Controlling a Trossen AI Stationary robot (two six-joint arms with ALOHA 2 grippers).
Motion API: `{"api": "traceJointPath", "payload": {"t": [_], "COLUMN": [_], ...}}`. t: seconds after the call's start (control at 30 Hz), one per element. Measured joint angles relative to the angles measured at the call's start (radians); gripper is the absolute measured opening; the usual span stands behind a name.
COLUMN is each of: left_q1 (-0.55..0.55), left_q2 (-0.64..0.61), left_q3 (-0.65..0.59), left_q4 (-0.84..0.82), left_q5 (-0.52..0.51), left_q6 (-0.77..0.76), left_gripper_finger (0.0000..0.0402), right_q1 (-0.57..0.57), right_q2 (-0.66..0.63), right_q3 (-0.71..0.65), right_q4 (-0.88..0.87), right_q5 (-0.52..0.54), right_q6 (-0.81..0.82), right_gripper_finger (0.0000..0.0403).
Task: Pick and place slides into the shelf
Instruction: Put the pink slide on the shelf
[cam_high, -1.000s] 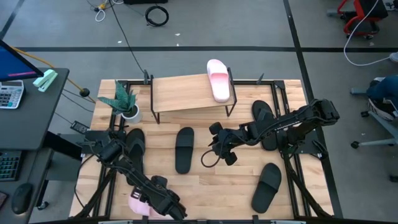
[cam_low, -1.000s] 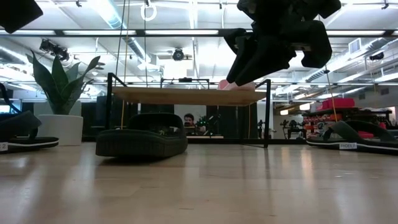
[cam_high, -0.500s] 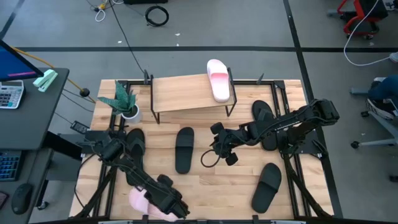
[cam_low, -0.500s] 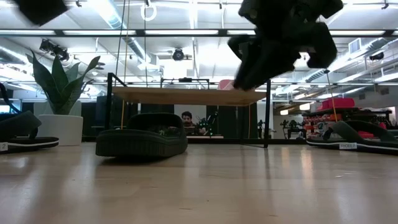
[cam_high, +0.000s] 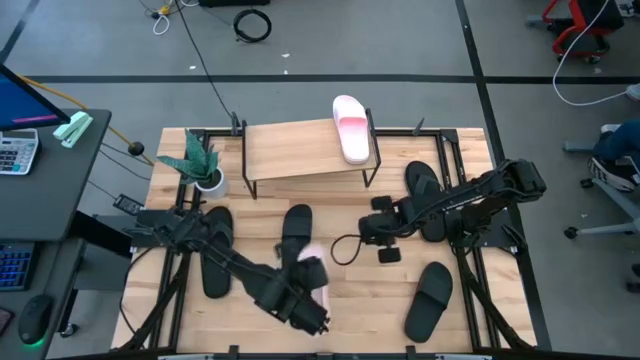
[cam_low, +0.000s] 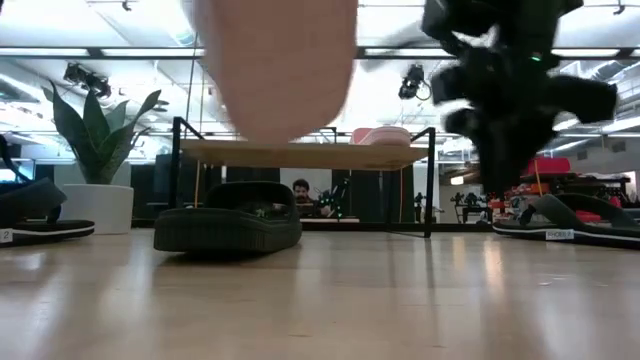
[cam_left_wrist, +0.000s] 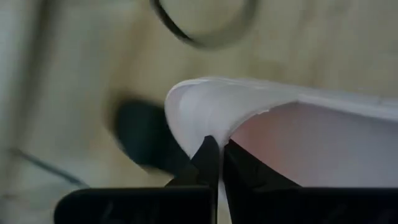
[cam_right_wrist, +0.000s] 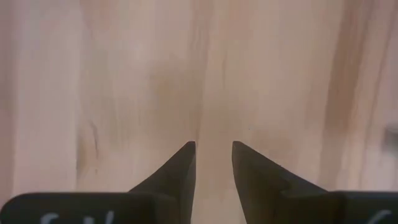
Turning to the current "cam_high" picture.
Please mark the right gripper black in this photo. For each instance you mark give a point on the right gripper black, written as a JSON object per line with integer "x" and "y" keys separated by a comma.
{"x": 377, "y": 230}

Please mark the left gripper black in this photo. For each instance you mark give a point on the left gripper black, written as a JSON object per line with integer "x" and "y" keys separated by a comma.
{"x": 310, "y": 274}

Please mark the pink slide sandal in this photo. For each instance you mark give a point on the pink slide sandal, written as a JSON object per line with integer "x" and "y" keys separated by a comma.
{"x": 352, "y": 135}
{"x": 312, "y": 251}

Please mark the black slide sandal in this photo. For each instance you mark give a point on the black slide sandal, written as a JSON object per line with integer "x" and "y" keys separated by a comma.
{"x": 296, "y": 225}
{"x": 216, "y": 285}
{"x": 427, "y": 305}

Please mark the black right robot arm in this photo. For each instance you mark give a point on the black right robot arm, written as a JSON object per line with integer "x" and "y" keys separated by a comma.
{"x": 500, "y": 185}

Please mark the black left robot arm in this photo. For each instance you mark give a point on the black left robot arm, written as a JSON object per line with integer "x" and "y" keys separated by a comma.
{"x": 235, "y": 270}

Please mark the wooden shelf black metal legs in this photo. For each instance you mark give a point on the wooden shelf black metal legs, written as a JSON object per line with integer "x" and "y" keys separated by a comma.
{"x": 290, "y": 150}

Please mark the grey lower desk shelf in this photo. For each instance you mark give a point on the grey lower desk shelf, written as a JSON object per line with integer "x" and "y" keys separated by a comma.
{"x": 60, "y": 280}

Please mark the black flip-flop sandal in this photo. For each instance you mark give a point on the black flip-flop sandal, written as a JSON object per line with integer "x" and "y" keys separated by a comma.
{"x": 417, "y": 172}

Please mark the silver metal strip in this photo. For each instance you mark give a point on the silver metal strip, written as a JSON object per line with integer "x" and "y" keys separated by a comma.
{"x": 462, "y": 357}
{"x": 185, "y": 357}

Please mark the green plant in white pot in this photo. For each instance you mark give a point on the green plant in white pot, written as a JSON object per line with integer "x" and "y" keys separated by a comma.
{"x": 197, "y": 160}

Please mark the black power adapter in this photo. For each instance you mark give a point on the black power adapter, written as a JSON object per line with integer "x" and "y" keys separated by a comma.
{"x": 129, "y": 205}

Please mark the black round knob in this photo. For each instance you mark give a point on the black round knob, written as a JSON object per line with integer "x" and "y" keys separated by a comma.
{"x": 136, "y": 148}

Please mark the grey office chair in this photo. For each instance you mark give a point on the grey office chair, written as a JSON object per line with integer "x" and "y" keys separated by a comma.
{"x": 617, "y": 200}

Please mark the person's shoe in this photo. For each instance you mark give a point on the person's shoe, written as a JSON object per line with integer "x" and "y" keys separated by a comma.
{"x": 612, "y": 172}
{"x": 635, "y": 92}

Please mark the person's leg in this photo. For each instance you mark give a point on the person's leg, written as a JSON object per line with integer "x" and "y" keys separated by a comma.
{"x": 622, "y": 137}

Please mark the black desk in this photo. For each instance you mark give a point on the black desk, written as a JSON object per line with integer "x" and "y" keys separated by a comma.
{"x": 60, "y": 190}

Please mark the black box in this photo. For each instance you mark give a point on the black box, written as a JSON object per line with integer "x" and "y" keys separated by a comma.
{"x": 235, "y": 2}

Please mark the mint green stapler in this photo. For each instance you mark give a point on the mint green stapler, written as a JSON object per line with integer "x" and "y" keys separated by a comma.
{"x": 74, "y": 129}

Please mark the black computer mouse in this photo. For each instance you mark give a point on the black computer mouse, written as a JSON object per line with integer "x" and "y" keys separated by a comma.
{"x": 36, "y": 317}

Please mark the backlit black keyboard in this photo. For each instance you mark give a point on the backlit black keyboard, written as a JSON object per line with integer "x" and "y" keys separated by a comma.
{"x": 15, "y": 267}

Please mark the red and black chair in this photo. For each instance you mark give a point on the red and black chair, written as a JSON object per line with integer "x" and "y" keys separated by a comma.
{"x": 600, "y": 15}

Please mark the grey calculator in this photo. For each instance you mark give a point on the grey calculator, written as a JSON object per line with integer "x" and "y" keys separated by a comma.
{"x": 15, "y": 150}

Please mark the computer monitor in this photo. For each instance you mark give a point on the computer monitor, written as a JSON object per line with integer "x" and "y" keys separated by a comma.
{"x": 20, "y": 100}

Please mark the black metal table frame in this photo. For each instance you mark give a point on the black metal table frame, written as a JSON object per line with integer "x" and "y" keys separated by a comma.
{"x": 400, "y": 133}

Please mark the black clamp bracket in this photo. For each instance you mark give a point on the black clamp bracket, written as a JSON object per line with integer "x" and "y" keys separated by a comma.
{"x": 411, "y": 351}
{"x": 235, "y": 125}
{"x": 233, "y": 351}

